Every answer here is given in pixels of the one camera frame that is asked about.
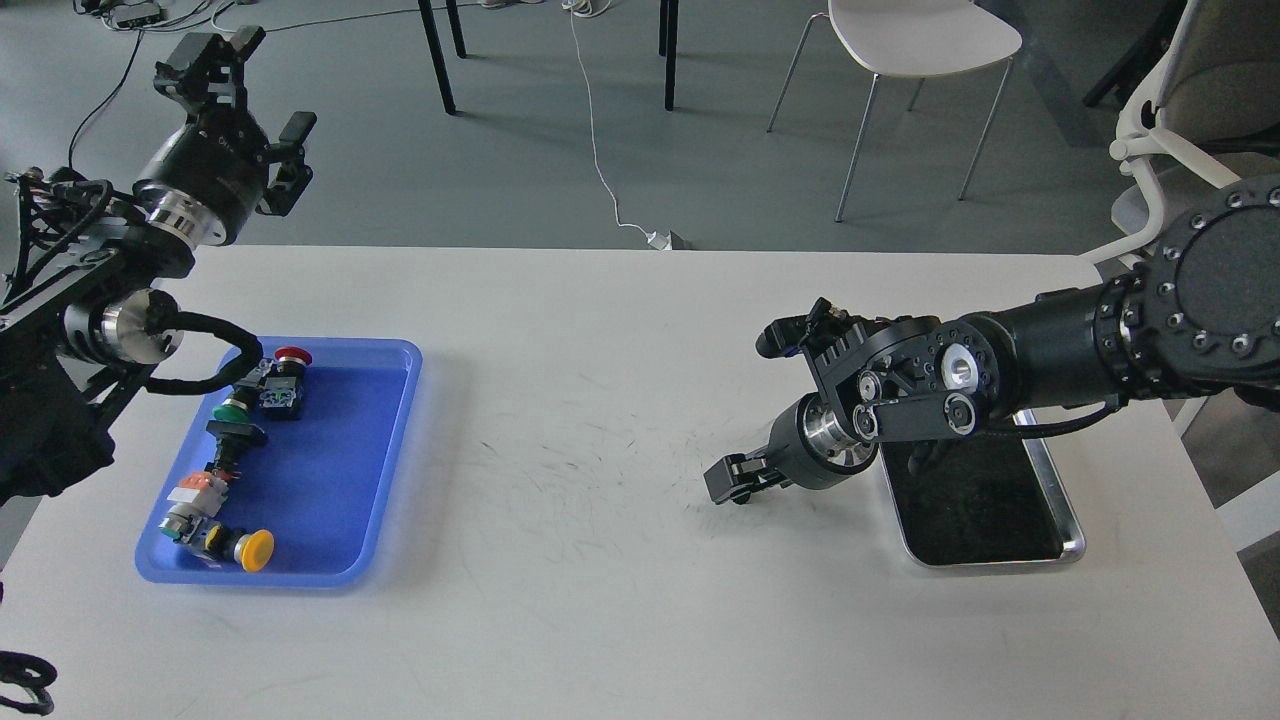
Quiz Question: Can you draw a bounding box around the black table leg left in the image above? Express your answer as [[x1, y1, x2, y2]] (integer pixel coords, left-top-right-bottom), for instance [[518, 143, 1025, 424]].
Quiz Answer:
[[417, 0, 468, 117]]

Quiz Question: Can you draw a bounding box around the white plastic chair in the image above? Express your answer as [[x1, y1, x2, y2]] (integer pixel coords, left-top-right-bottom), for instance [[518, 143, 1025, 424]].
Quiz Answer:
[[769, 1, 1023, 223]]

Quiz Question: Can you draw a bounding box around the blue plastic tray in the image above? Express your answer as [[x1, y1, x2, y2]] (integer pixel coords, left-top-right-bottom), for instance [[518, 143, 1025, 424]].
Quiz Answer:
[[134, 334, 422, 588]]

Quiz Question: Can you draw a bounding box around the red push button switch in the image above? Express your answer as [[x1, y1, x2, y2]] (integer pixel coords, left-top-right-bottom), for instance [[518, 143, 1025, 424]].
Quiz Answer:
[[233, 345, 314, 421]]

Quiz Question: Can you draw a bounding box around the green push button switch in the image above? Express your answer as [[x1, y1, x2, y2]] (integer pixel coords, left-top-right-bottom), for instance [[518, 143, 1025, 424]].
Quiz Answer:
[[205, 404, 268, 482]]

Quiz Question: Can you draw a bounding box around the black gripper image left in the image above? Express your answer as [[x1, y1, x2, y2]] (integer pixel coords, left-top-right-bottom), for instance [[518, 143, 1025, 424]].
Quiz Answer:
[[132, 26, 317, 247]]

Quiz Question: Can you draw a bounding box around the black braided cable left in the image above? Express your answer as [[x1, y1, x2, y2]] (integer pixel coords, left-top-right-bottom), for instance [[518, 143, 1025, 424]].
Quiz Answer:
[[145, 310, 262, 398]]

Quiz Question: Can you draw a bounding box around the grey white office chair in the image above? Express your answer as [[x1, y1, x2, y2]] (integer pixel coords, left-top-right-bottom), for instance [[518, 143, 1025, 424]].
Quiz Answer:
[[1082, 1, 1279, 264]]

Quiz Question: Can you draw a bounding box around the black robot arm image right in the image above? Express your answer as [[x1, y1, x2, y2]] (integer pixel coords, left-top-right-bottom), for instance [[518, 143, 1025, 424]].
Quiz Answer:
[[713, 174, 1279, 503]]

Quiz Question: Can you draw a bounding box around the silver metal tray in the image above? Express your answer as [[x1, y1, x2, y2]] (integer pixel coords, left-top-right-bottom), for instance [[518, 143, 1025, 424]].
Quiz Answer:
[[879, 436, 1087, 571]]

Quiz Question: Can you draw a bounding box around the black floor cable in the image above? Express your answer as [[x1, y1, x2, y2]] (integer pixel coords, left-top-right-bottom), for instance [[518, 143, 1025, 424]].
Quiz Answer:
[[60, 0, 241, 170]]

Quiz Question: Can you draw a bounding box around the orange white switch module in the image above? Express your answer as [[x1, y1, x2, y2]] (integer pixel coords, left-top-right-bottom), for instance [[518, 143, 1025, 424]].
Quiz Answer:
[[157, 471, 229, 544]]

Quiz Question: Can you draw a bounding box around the white power cable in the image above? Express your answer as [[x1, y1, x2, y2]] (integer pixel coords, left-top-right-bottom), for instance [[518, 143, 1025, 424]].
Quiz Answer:
[[562, 0, 692, 251]]

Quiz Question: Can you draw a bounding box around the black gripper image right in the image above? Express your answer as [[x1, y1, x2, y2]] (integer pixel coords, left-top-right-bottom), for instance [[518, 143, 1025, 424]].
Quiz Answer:
[[703, 392, 879, 505]]

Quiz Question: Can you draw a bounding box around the yellow push button switch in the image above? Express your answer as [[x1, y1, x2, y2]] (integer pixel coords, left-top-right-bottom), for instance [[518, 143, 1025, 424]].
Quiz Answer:
[[197, 523, 276, 573]]

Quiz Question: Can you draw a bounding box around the black table leg right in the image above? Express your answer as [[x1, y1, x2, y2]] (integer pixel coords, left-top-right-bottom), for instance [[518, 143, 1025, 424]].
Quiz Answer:
[[658, 0, 680, 111]]

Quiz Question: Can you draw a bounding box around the black table leg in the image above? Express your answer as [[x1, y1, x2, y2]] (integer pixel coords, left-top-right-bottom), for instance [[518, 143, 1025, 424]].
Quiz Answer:
[[417, 0, 468, 117], [658, 0, 680, 111]]

